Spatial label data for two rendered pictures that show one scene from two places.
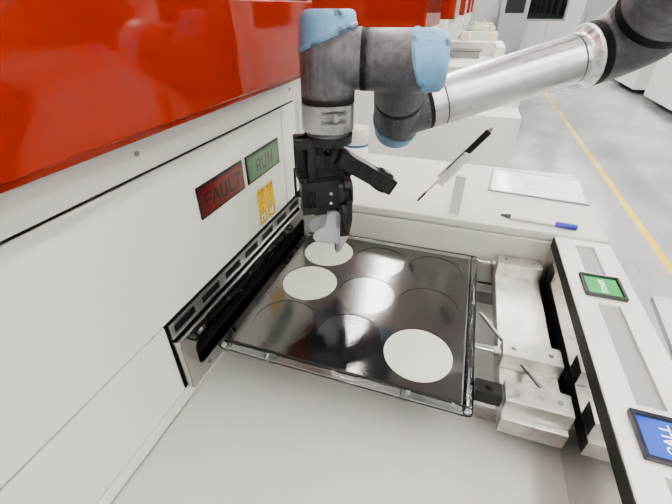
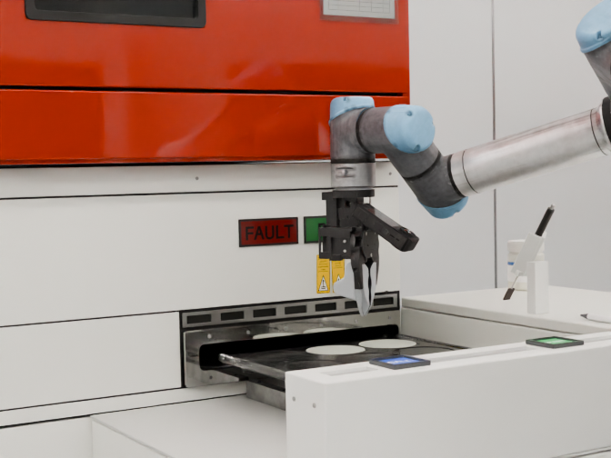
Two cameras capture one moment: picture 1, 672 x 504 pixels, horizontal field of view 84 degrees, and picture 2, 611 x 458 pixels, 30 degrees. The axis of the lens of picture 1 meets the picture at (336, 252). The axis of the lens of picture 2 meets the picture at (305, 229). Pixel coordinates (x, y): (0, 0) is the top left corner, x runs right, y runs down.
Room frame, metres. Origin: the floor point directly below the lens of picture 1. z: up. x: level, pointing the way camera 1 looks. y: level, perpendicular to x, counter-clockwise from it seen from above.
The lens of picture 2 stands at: (-0.94, -1.18, 1.21)
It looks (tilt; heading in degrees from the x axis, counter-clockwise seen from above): 3 degrees down; 41
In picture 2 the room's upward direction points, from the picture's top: 1 degrees counter-clockwise
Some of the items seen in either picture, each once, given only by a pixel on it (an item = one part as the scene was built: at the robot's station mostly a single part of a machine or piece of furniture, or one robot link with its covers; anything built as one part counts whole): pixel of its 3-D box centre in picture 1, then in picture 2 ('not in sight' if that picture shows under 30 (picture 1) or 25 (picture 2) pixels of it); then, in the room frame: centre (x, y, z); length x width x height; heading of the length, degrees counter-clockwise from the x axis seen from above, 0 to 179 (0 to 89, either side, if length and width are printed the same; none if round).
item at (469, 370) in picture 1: (471, 317); not in sight; (0.45, -0.23, 0.90); 0.38 x 0.01 x 0.01; 162
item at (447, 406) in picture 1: (334, 375); (274, 373); (0.34, 0.00, 0.90); 0.37 x 0.01 x 0.01; 72
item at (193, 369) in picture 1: (257, 278); (296, 346); (0.56, 0.15, 0.89); 0.44 x 0.02 x 0.10; 162
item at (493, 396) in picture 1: (487, 390); not in sight; (0.31, -0.20, 0.90); 0.04 x 0.02 x 0.03; 72
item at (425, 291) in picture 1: (365, 295); (370, 359); (0.51, -0.05, 0.90); 0.34 x 0.34 x 0.01; 72
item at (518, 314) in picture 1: (520, 335); not in sight; (0.44, -0.31, 0.87); 0.36 x 0.08 x 0.03; 162
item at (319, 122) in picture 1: (328, 118); (352, 177); (0.55, 0.01, 1.19); 0.08 x 0.08 x 0.05
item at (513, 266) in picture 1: (517, 266); not in sight; (0.60, -0.36, 0.89); 0.08 x 0.03 x 0.03; 72
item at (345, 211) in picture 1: (342, 210); (359, 263); (0.54, -0.01, 1.05); 0.05 x 0.02 x 0.09; 16
